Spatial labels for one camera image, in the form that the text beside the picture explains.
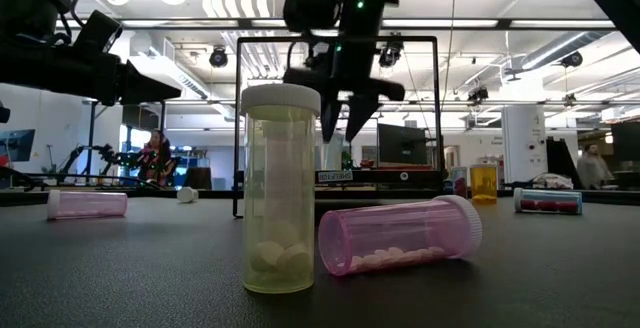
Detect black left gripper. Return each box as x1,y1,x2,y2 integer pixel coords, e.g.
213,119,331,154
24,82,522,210
0,47,183,108

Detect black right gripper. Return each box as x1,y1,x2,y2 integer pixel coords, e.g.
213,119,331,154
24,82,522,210
283,35,406,144

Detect blue pill bottle white cap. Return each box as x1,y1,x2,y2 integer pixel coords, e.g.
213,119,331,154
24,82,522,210
320,130,347,171

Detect wooden shelf black metal frame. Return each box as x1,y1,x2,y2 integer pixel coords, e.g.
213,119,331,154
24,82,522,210
232,36,445,220

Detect yellow-green pill bottle white cap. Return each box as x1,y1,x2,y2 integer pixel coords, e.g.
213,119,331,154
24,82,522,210
239,83,323,295

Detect pink pill bottle white cap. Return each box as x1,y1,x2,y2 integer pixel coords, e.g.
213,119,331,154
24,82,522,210
316,194,484,278
46,189,129,222

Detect orange pill bottle white cap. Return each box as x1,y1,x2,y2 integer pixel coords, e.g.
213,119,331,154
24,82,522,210
468,163,500,206

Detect blue pill bottle red pills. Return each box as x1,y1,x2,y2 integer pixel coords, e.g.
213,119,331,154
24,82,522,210
512,187,584,217

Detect black monitor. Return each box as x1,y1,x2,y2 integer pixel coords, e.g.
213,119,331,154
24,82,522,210
610,121,640,163
377,123,430,167

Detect person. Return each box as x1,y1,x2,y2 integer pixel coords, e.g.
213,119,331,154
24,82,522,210
137,128,177,189
576,142,615,190

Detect blue screen monitor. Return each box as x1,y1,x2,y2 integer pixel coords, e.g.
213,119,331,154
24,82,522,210
0,128,37,164

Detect white column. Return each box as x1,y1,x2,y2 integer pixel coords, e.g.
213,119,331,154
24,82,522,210
501,104,547,185

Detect black table mat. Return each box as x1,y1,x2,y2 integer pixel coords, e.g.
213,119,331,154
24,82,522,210
0,196,640,328

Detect white crumpled cloth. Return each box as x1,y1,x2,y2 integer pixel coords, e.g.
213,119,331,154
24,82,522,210
531,172,575,191

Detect black angled stand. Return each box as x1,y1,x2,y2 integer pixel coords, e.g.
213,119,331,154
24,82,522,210
545,136,579,189

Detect black metal workstation frame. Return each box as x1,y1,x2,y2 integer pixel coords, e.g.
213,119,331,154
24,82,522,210
82,97,167,189

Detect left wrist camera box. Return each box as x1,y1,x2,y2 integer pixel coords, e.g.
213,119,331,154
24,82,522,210
73,9,125,59

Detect black ceiling light rail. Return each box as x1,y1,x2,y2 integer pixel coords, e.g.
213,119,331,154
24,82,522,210
119,16,616,32

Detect black aluminium table frame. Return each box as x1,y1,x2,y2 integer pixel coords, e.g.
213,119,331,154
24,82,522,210
0,187,640,207

